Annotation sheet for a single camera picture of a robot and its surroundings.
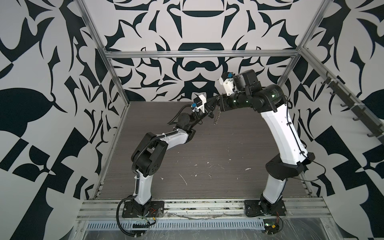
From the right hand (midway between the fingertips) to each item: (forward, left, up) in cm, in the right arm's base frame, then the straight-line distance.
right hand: (216, 101), depth 66 cm
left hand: (+5, -2, +1) cm, 6 cm away
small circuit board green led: (-41, -26, -41) cm, 64 cm away
